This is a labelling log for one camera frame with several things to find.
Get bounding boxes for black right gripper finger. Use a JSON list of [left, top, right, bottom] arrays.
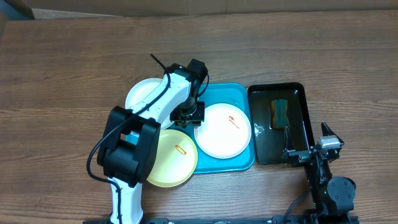
[[321, 121, 335, 136], [283, 126, 295, 153]]

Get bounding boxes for yellow plate with ketchup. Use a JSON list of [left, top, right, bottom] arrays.
[[147, 129, 198, 188]]

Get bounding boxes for black water tray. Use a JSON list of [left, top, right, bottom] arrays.
[[248, 82, 315, 165]]

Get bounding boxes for white plate with ketchup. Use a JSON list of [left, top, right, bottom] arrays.
[[194, 103, 251, 159]]

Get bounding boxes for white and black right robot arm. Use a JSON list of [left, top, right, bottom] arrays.
[[282, 122, 358, 223]]

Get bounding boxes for green and yellow sponge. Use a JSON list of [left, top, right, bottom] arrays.
[[271, 99, 289, 129]]

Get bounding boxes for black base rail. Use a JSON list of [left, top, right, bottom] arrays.
[[83, 214, 360, 224]]

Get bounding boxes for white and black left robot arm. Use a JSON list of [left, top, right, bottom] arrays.
[[86, 59, 209, 223]]

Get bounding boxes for teal plastic tray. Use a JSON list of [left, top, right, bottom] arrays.
[[125, 82, 256, 175]]

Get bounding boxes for white plate at back left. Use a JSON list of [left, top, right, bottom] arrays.
[[124, 77, 175, 131]]

